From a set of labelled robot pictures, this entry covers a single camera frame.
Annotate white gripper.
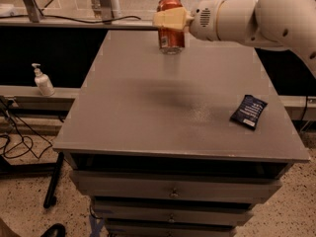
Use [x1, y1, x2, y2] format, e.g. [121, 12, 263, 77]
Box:
[152, 0, 223, 41]

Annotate red coke can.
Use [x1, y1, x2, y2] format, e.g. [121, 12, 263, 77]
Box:
[157, 0, 185, 54]

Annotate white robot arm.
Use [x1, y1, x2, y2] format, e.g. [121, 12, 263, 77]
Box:
[153, 0, 316, 77]

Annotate dark blue snack packet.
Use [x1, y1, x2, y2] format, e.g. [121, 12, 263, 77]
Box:
[230, 95, 267, 130]

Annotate grey drawer cabinet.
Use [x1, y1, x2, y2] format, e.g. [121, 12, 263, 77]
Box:
[52, 29, 311, 237]

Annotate white pump sanitizer bottle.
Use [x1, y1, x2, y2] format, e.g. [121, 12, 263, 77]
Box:
[32, 63, 55, 97]

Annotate top drawer with knob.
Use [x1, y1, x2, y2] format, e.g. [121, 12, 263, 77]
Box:
[70, 171, 281, 204]

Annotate drawer with knob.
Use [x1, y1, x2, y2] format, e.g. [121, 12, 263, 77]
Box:
[70, 171, 281, 204]
[93, 199, 253, 226]

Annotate middle drawer with knob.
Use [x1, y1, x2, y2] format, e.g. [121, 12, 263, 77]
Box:
[93, 199, 253, 226]

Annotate bottom drawer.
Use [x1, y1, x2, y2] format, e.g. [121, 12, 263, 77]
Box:
[106, 219, 236, 237]

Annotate black stand leg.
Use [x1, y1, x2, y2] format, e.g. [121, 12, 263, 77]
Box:
[43, 152, 64, 209]

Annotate black shoe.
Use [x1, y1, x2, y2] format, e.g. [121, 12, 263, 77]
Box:
[40, 223, 66, 237]

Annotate black cable on ledge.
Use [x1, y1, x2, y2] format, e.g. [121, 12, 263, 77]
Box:
[0, 13, 142, 25]

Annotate black floor cables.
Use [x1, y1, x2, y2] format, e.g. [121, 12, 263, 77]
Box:
[0, 96, 67, 160]

